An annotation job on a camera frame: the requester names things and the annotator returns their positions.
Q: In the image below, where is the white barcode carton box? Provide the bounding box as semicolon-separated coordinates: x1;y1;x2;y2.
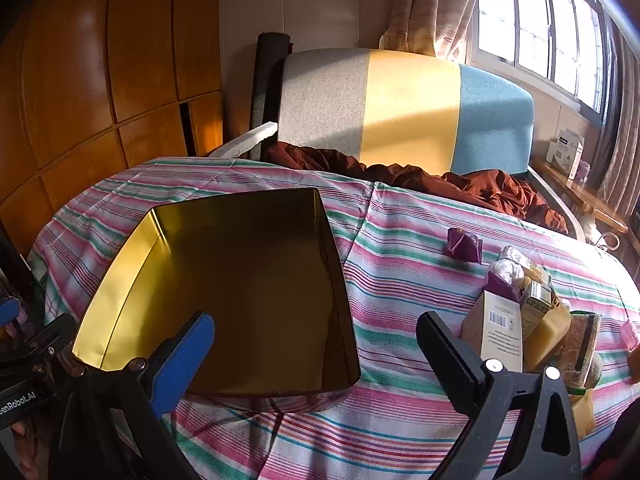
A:
461;292;523;373

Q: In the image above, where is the yellow sponge block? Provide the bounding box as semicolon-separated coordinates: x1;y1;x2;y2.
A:
523;304;572;372
570;389;596;440

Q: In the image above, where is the purple snack packet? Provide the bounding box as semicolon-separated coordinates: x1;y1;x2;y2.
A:
445;228;483;263
484;270;521;304

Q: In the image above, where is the small green white box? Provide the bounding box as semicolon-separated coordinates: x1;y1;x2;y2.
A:
521;298;552;339

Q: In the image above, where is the long wafer biscuit pack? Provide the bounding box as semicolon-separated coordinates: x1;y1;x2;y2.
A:
558;311;601;391

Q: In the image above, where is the clear plastic bag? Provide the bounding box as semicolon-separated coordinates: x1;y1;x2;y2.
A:
489;258;525;286

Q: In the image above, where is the cream blue sock roll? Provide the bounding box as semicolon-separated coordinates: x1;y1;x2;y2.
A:
584;352;603;389

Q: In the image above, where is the green yellow noodle pack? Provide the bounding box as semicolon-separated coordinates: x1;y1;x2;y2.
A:
500;245;550;284

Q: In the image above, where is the gold metal tin box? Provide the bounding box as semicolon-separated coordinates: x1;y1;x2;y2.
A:
73;188;361;402

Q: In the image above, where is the striped pink green bedsheet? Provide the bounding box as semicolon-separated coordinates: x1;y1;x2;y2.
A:
27;157;639;479

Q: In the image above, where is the rust brown blanket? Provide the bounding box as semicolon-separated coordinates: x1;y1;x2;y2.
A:
262;141;570;235

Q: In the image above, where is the wooden bedside table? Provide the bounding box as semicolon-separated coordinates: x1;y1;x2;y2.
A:
530;158;628;235

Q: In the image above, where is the white carton on table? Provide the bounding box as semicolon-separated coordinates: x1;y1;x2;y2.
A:
546;129;585;180

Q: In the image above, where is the beige curtain right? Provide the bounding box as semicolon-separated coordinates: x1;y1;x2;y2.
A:
589;18;639;218

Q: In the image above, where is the beige curtain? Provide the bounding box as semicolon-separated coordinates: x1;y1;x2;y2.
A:
589;18;639;218
378;0;476;63

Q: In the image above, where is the wooden wardrobe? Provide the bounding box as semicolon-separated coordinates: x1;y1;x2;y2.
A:
1;0;222;254

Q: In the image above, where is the tricolour foam headboard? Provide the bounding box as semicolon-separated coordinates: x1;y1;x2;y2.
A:
278;48;534;176

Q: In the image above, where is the beige curtain left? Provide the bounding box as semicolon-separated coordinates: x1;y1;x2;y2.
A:
378;0;476;63

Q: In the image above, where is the white bed rail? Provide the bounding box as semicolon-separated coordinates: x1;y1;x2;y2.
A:
208;122;278;158

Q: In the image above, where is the window with metal frame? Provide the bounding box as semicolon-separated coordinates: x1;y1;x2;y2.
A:
470;0;608;124

